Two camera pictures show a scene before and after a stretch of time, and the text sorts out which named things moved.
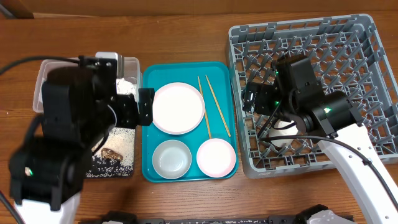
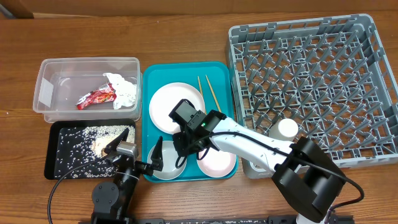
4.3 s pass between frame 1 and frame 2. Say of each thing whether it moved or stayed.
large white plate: stayed
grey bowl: moved
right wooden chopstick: stayed
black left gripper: moved
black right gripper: moved
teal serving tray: stayed
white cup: stayed
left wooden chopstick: stayed
